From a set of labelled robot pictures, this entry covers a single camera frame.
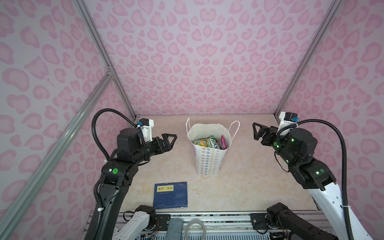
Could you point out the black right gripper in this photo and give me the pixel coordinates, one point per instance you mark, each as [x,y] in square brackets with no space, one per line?
[263,129]

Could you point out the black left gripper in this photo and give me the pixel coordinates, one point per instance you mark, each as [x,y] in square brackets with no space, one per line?
[168,146]

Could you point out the white printed paper bag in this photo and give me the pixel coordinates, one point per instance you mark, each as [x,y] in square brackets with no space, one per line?
[209,160]

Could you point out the purple candy packet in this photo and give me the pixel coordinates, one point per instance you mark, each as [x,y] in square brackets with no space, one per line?
[222,143]

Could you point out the green Fox's spring tea packet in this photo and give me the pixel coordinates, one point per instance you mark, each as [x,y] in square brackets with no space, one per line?
[212,142]

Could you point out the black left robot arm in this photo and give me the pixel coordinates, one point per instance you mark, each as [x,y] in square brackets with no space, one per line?
[118,172]

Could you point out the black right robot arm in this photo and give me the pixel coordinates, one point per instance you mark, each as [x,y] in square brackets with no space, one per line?
[321,184]

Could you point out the dark blue booklet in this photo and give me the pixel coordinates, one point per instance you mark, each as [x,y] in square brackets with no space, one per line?
[170,195]

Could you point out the clear coiled tube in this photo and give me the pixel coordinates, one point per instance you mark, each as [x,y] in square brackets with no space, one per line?
[195,222]

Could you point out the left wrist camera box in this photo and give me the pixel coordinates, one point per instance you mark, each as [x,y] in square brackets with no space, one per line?
[146,126]

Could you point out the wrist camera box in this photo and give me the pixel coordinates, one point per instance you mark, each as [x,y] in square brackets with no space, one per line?
[288,118]
[146,126]

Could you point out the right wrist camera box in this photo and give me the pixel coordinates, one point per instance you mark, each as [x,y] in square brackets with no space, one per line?
[288,118]

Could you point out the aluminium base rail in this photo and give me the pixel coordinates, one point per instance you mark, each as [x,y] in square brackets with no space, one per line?
[222,225]

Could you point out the diagonal aluminium frame bar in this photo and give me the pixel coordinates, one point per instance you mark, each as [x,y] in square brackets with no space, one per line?
[21,204]

